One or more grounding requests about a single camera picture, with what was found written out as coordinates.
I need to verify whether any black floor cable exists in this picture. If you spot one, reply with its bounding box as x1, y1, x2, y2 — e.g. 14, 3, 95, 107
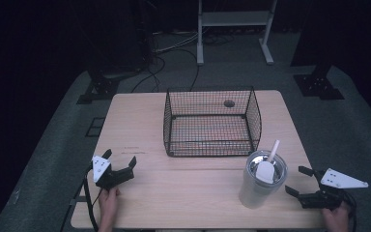
129, 47, 201, 95

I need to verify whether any white metal desk frame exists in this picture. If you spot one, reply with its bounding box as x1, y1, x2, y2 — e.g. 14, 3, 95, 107
196, 0, 279, 67

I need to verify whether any black stand base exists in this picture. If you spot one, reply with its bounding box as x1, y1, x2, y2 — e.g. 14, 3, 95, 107
76, 68, 121, 105
292, 63, 346, 102

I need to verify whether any person's left hand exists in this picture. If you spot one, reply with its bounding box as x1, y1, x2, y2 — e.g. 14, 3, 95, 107
98, 187, 122, 227

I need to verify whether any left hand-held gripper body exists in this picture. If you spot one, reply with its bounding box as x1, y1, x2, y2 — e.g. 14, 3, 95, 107
91, 156, 135, 190

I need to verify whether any person's right hand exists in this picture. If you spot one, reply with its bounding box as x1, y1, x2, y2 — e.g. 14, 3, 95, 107
322, 202, 353, 232

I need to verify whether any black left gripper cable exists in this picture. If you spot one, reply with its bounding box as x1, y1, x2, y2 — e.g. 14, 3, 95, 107
82, 165, 100, 232

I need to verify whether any clear tumbler with white straw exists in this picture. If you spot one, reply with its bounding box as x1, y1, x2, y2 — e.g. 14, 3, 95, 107
238, 139, 289, 210

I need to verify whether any white floor cable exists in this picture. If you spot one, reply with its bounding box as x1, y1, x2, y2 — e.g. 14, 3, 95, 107
154, 30, 201, 55

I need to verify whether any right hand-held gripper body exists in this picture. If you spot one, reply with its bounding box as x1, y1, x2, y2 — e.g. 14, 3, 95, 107
298, 167, 370, 211

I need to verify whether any black wire mesh basket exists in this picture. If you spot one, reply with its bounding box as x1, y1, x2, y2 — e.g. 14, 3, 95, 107
162, 86, 263, 159

